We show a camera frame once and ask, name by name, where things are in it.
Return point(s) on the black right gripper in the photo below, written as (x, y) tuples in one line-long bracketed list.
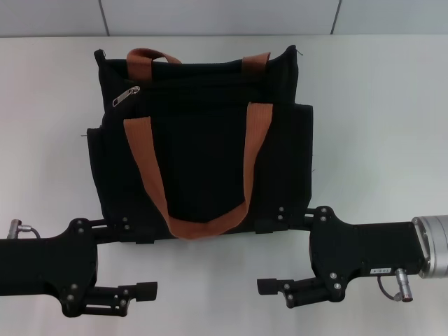
[(357, 248)]

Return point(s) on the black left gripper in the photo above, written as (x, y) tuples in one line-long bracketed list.
[(42, 260)]

